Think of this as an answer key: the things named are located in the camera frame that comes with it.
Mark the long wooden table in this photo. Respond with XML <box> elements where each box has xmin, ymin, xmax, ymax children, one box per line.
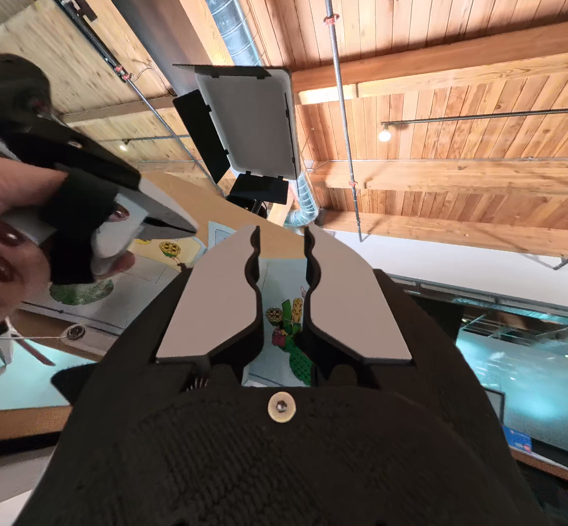
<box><xmin>510</xmin><ymin>446</ymin><xmax>568</xmax><ymax>480</ymax></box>

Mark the instruction booklet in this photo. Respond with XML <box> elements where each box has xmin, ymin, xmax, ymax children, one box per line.
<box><xmin>22</xmin><ymin>220</ymin><xmax>321</xmax><ymax>388</ymax></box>

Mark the blue flat box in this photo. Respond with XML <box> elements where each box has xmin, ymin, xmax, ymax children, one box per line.
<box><xmin>503</xmin><ymin>426</ymin><xmax>533</xmax><ymax>453</ymax></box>

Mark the person's left hand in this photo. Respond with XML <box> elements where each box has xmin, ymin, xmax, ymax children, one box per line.
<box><xmin>0</xmin><ymin>155</ymin><xmax>136</xmax><ymax>320</ymax></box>

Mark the wooden book stand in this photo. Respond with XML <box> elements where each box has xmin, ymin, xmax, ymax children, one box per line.
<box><xmin>0</xmin><ymin>171</ymin><xmax>313</xmax><ymax>442</ymax></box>

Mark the studio light on stand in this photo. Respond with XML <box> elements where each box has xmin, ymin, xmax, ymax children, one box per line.
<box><xmin>172</xmin><ymin>64</ymin><xmax>299</xmax><ymax>218</ymax></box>

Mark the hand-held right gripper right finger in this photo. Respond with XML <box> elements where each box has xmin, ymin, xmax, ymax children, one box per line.
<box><xmin>304</xmin><ymin>224</ymin><xmax>414</xmax><ymax>365</ymax></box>

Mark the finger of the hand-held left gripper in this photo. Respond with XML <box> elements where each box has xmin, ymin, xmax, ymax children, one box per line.
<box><xmin>138</xmin><ymin>177</ymin><xmax>199</xmax><ymax>231</ymax></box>
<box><xmin>135</xmin><ymin>220</ymin><xmax>197</xmax><ymax>243</ymax></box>

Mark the laptop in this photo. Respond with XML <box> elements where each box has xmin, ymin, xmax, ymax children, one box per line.
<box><xmin>485</xmin><ymin>388</ymin><xmax>506</xmax><ymax>425</ymax></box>

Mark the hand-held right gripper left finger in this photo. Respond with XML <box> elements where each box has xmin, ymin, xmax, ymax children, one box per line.
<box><xmin>155</xmin><ymin>224</ymin><xmax>264</xmax><ymax>364</ymax></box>

